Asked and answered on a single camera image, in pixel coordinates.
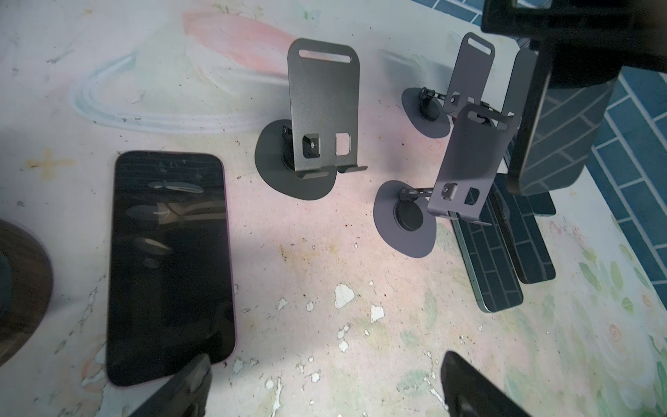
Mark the grey stand centre right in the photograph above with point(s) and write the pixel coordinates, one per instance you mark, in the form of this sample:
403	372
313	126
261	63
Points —
405	217

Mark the grey stand wooden base left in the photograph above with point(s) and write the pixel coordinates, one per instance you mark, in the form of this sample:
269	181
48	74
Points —
26	288

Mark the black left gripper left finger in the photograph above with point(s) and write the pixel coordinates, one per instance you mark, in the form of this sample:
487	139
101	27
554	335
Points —
184	394

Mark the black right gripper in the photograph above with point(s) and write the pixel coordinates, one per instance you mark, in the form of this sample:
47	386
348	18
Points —
585	43

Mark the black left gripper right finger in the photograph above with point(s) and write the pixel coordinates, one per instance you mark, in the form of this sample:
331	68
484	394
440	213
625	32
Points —
468	393

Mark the grey stand rear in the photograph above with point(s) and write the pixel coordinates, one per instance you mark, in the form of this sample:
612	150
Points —
431	112

